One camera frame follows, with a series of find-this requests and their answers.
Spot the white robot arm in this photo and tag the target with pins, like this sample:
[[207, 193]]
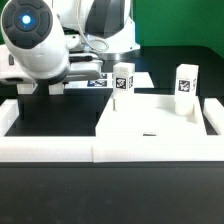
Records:
[[52, 41]]

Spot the white U-shaped obstacle fence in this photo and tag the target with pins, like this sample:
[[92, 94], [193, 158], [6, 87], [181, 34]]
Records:
[[99, 150]]

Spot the white square table top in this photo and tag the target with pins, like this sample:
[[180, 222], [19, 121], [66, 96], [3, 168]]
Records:
[[141, 115]]

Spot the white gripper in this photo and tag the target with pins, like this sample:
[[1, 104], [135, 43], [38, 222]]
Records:
[[84, 67]]

